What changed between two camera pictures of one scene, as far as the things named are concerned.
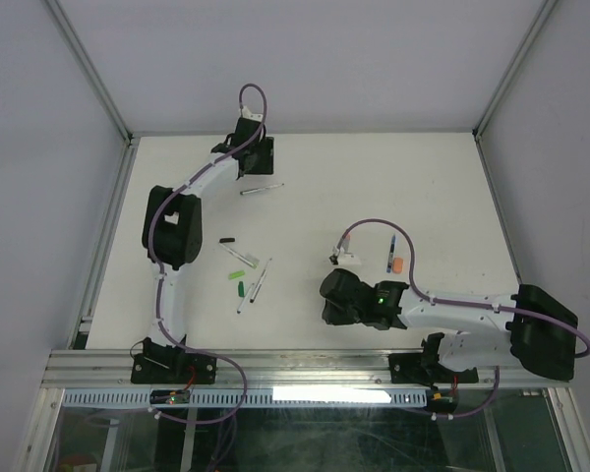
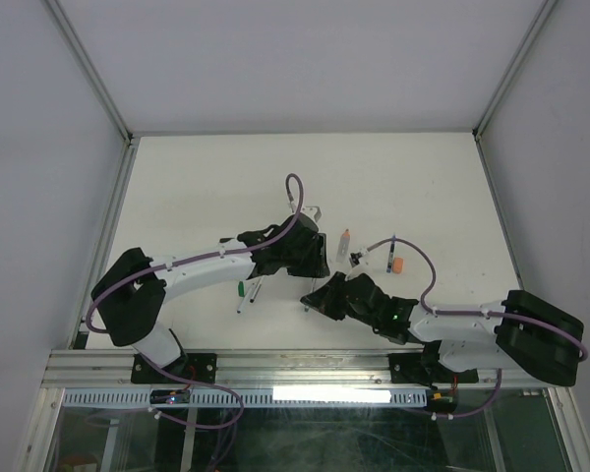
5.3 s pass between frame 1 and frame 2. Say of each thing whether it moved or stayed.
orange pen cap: stayed
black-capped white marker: stayed
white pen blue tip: stayed
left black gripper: moved
